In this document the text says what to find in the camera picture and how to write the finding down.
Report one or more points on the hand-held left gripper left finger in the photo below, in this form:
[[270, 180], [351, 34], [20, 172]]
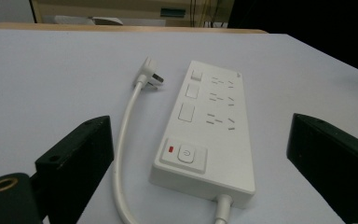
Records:
[[74, 161]]

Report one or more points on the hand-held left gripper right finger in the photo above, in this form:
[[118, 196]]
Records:
[[332, 161]]

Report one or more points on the white power strip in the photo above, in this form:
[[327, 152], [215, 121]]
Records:
[[227, 155]]

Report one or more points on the white paper sheets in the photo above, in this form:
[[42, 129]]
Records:
[[84, 20]]

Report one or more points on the light wooden table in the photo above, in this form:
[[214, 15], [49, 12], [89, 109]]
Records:
[[136, 28]]

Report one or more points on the beige cabinet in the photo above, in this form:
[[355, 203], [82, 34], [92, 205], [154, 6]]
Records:
[[130, 7]]

